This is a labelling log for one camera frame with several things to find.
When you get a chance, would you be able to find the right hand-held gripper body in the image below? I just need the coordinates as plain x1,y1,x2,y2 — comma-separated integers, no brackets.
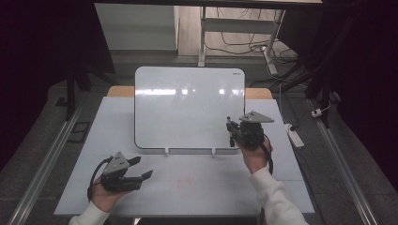
230,110,275,148

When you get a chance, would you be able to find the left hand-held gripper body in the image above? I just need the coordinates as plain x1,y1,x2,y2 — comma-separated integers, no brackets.
99,151,144,193

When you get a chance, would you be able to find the person's left hand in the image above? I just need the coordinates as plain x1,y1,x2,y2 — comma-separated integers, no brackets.
89,175,133,214

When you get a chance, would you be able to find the person's right hand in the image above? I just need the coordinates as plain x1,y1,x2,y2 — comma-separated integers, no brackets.
237,136,274,175

